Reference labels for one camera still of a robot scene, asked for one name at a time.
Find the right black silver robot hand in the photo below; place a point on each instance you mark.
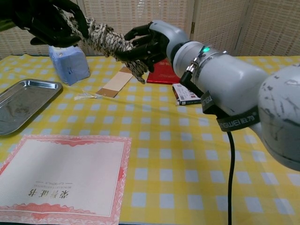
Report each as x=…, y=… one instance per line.
x=159, y=39

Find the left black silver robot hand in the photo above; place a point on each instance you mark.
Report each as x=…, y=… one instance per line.
x=42, y=21

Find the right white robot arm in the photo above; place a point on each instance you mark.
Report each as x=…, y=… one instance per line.
x=234, y=79

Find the red certificate folder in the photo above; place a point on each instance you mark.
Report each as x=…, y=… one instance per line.
x=161, y=75

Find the blue tissue pack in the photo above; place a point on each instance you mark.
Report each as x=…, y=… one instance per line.
x=70, y=65

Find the beige bookmark with tassel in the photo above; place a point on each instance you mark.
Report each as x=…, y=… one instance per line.
x=117, y=82

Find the white box with colourful squares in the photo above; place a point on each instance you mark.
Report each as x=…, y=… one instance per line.
x=186, y=96

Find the silver metal tray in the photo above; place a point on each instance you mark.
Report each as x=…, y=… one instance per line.
x=23, y=103

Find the yellow white checked tablecloth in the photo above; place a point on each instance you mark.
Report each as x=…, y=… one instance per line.
x=175, y=152

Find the certificate paper with pink border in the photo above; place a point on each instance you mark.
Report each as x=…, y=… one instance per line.
x=65, y=175

